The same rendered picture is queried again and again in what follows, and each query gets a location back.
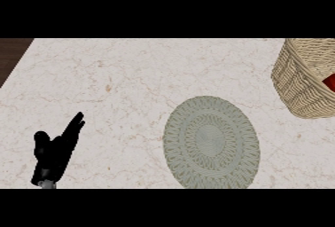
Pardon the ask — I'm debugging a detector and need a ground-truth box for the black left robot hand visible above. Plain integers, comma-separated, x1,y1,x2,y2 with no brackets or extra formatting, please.
29,111,86,187

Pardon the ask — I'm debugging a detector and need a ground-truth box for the round grey-green woven placemat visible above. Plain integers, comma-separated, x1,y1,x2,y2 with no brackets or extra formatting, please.
162,95,261,190

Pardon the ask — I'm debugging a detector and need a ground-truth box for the beige wicker basket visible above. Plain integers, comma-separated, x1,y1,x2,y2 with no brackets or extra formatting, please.
269,38,335,120

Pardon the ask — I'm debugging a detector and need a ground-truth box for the red can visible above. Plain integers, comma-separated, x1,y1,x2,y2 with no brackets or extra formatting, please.
321,74,335,92

